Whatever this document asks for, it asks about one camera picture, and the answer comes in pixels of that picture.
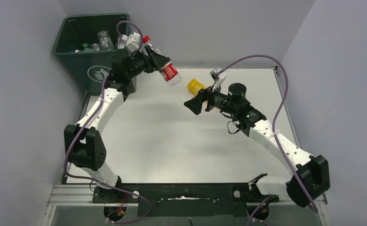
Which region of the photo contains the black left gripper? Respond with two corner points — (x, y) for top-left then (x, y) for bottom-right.
(126, 45), (169, 79)

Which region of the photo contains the green tinted bottle white cap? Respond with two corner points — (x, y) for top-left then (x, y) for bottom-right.
(74, 43), (94, 53)

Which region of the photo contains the dark green trash bin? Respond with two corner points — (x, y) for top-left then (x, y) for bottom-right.
(53, 13), (130, 96)

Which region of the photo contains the red label bottle red cap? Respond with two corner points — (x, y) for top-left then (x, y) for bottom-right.
(143, 35), (182, 87)

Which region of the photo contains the blue label crushed bottle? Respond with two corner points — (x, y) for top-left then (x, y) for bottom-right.
(90, 43), (102, 52)

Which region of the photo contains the clear unlabelled bottle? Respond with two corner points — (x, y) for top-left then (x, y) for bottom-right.
(97, 31), (114, 50)

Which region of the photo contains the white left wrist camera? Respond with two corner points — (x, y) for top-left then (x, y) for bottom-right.
(120, 32), (142, 53)

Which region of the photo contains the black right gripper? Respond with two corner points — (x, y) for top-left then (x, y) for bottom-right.
(184, 81), (237, 115)

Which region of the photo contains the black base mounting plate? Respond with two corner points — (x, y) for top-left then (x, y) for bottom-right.
(92, 183), (267, 217)

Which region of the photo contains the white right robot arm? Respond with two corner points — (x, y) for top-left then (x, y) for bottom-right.
(184, 83), (330, 208)

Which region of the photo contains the yellow juice bottle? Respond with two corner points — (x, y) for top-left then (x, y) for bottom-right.
(187, 79), (206, 96)

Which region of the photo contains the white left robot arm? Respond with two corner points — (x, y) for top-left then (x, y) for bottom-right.
(63, 46), (171, 190)

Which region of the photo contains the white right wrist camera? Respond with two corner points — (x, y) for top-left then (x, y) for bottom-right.
(210, 67), (228, 92)

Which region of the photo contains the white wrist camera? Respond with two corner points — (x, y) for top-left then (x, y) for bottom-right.
(120, 32), (142, 53)
(210, 67), (228, 92)

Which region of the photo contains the aluminium frame rail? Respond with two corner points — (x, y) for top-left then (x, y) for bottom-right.
(47, 184), (331, 226)

